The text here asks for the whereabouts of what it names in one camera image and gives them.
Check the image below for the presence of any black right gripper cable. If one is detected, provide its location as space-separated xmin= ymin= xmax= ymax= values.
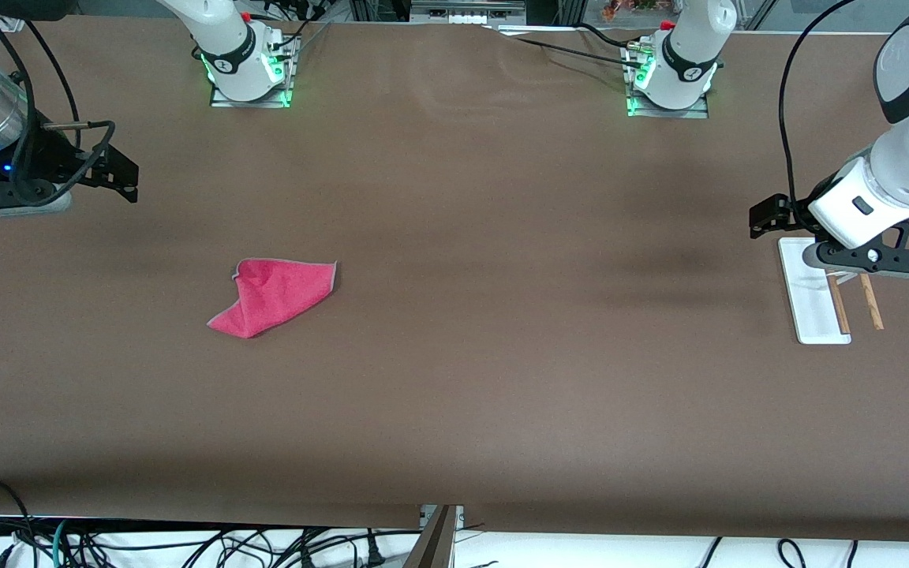
xmin=0 ymin=8 xmax=118 ymax=207

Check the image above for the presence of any black arm base cable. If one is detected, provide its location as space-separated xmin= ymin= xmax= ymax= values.
xmin=253 ymin=8 xmax=331 ymax=58
xmin=494 ymin=22 xmax=645 ymax=70

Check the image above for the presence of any grey metal box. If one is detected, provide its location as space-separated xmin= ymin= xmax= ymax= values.
xmin=411 ymin=0 xmax=526 ymax=24

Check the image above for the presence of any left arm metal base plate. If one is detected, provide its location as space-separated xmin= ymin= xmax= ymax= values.
xmin=624 ymin=43 xmax=709 ymax=119

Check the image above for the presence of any black left arm base cable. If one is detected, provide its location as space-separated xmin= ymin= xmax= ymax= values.
xmin=494 ymin=22 xmax=645 ymax=70

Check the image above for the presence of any white rack with wooden bars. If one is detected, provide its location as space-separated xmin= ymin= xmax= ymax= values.
xmin=778 ymin=237 xmax=885 ymax=346

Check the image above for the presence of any orange red object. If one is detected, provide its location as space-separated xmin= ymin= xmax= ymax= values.
xmin=603 ymin=0 xmax=680 ymax=23

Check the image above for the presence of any pink microfibre towel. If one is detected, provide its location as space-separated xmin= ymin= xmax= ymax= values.
xmin=207 ymin=258 xmax=339 ymax=340

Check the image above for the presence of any black cable bundle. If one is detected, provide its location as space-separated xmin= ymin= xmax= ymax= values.
xmin=68 ymin=527 xmax=394 ymax=568

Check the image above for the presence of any brown table cover sheet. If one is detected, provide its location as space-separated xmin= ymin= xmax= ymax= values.
xmin=0 ymin=16 xmax=909 ymax=545

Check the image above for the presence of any black right arm base cable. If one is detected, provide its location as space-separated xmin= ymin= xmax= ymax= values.
xmin=253 ymin=8 xmax=331 ymax=58

